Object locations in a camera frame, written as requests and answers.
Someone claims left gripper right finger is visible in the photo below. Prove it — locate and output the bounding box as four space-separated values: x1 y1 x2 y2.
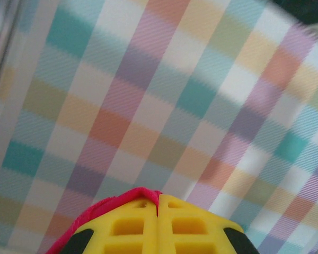
158 194 260 254

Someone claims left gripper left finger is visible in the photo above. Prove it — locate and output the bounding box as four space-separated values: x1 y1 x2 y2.
59 195 159 254

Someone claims red t-shirt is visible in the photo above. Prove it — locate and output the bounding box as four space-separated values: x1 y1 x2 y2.
45 187 164 254

